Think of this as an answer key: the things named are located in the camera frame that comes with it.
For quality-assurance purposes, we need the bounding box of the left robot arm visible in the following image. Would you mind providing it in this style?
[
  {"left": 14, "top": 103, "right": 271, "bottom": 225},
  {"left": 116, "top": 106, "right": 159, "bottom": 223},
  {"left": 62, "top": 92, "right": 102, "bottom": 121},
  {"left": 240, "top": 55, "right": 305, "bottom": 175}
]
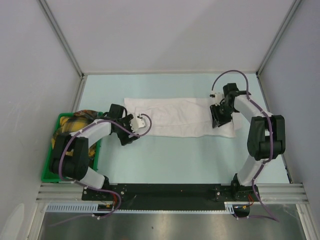
[{"left": 48, "top": 104, "right": 140, "bottom": 200}]

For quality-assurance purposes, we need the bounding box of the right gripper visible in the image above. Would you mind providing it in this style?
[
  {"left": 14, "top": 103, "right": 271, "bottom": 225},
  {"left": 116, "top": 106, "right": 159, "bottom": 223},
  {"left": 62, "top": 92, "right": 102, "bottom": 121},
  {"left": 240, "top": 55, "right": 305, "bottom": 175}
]
[{"left": 209, "top": 102, "right": 236, "bottom": 128}]

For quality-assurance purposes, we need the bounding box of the yellow plaid shirt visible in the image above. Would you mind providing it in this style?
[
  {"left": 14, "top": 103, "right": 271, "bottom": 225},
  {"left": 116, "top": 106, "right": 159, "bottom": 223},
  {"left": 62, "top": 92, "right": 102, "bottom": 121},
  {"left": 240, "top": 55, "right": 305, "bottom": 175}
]
[{"left": 51, "top": 109, "right": 101, "bottom": 148}]

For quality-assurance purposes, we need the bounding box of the white cable duct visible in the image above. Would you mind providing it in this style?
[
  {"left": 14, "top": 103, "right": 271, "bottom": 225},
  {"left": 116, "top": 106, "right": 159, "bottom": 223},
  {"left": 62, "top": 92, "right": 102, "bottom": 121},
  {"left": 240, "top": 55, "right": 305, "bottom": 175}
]
[{"left": 45, "top": 202, "right": 235, "bottom": 214}]

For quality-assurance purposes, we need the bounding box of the green plastic bin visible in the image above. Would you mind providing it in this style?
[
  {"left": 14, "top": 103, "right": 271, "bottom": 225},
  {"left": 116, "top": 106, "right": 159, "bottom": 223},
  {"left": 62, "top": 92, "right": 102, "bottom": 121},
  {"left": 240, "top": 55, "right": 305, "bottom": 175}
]
[{"left": 40, "top": 111, "right": 105, "bottom": 184}]

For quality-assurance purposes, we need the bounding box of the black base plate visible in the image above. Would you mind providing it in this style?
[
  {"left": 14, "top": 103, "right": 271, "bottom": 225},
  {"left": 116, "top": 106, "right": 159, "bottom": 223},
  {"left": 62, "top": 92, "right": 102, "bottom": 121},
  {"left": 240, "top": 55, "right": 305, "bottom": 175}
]
[{"left": 81, "top": 182, "right": 259, "bottom": 211}]

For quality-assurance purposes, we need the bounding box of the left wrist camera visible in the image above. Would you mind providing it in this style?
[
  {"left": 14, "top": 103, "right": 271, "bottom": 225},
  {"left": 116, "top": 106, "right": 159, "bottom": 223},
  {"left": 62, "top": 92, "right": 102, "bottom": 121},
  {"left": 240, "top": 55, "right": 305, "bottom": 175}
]
[{"left": 129, "top": 114, "right": 147, "bottom": 133}]

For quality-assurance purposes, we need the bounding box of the purple cable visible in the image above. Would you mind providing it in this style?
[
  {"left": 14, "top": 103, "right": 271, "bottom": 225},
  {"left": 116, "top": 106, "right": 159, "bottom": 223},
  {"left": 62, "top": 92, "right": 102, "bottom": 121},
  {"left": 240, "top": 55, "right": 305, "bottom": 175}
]
[
  {"left": 211, "top": 69, "right": 280, "bottom": 222},
  {"left": 48, "top": 113, "right": 153, "bottom": 227}
]

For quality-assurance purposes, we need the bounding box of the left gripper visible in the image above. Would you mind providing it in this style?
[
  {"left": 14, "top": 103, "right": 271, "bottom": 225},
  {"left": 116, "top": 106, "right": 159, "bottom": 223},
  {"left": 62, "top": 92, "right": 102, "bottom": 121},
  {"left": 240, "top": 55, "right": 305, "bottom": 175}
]
[{"left": 114, "top": 114, "right": 140, "bottom": 145}]

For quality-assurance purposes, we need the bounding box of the white long sleeve shirt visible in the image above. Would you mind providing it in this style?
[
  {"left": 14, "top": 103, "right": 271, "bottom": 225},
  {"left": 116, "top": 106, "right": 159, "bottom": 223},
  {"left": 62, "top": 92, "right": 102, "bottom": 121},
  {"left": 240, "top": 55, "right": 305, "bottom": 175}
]
[{"left": 124, "top": 98, "right": 242, "bottom": 138}]

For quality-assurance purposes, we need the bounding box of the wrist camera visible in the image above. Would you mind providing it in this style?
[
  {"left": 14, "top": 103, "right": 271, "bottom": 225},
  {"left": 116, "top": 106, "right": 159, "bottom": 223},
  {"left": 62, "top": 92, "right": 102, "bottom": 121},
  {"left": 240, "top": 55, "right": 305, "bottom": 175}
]
[
  {"left": 129, "top": 114, "right": 147, "bottom": 133},
  {"left": 209, "top": 92, "right": 225, "bottom": 105}
]

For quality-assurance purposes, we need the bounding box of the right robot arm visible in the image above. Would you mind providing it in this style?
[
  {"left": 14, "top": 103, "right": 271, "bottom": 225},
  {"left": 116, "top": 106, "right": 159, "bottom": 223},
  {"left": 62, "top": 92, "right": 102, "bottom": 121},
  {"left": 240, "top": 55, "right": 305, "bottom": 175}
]
[{"left": 209, "top": 83, "right": 286, "bottom": 201}]

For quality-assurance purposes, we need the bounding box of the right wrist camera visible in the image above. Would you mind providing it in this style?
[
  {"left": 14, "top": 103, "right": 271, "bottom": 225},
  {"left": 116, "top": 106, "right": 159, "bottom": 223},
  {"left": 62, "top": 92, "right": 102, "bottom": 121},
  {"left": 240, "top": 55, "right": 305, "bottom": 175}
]
[{"left": 209, "top": 92, "right": 225, "bottom": 105}]

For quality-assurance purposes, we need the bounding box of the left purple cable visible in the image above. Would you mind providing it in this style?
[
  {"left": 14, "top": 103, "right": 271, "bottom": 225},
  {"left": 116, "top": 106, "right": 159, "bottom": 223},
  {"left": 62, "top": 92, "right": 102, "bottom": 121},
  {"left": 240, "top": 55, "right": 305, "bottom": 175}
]
[{"left": 48, "top": 113, "right": 153, "bottom": 227}]

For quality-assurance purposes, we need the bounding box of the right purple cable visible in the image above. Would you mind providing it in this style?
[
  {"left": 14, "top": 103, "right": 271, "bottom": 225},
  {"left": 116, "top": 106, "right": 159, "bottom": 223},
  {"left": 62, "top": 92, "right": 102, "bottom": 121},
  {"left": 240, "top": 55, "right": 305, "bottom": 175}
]
[{"left": 211, "top": 69, "right": 280, "bottom": 222}]

